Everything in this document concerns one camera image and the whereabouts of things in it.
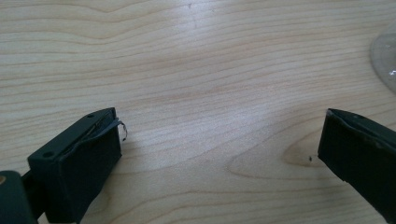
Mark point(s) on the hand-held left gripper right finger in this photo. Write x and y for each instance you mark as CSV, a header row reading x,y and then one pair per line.
x,y
358,152

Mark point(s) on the clear glass bowl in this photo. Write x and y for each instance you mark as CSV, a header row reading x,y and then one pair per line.
x,y
385,59

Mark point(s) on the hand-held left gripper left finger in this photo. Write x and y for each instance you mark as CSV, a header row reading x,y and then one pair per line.
x,y
77,168

